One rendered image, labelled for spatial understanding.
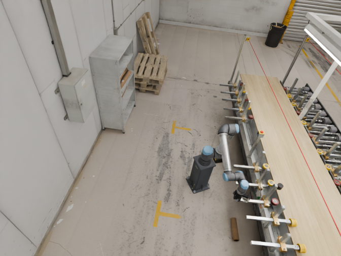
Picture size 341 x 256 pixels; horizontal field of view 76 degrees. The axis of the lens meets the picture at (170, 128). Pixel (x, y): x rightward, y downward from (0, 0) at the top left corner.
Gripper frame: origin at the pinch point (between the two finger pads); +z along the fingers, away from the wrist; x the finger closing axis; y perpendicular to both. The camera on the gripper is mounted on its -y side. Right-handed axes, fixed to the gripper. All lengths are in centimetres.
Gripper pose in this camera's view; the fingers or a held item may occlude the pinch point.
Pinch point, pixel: (237, 200)
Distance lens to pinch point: 281.8
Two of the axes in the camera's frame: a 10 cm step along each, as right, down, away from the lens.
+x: -0.7, 6.9, -7.2
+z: -0.8, 7.2, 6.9
